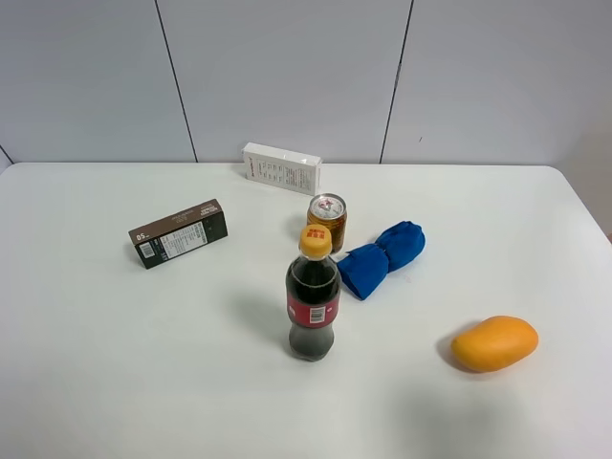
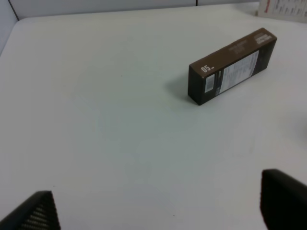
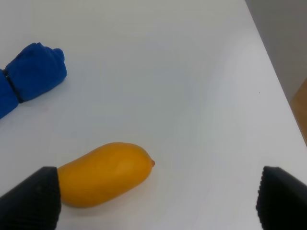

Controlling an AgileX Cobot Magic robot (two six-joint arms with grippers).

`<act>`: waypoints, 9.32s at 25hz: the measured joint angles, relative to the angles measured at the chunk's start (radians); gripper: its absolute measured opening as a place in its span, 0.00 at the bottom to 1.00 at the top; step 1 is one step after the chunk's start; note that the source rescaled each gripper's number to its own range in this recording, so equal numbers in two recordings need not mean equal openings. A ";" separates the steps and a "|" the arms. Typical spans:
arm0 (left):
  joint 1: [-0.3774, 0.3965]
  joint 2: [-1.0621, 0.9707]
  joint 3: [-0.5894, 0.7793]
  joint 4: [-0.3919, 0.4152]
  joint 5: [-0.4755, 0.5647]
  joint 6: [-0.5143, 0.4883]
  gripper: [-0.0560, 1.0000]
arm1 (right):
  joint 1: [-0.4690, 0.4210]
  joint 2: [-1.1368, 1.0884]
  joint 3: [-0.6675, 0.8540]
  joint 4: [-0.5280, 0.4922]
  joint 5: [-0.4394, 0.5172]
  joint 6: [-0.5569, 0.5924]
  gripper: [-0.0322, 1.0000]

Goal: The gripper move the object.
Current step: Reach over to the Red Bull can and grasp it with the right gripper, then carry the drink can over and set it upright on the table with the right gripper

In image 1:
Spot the gold energy drink can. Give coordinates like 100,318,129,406
307,193,347,253

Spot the cola bottle with yellow cap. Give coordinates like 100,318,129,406
285,224,341,361

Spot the white carton box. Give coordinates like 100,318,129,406
242,142,322,196

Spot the blue rolled cloth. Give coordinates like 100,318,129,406
337,221,426,300

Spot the brown carton box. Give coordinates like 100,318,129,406
128,199,228,269

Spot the yellow mango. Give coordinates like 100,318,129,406
450,316,539,373

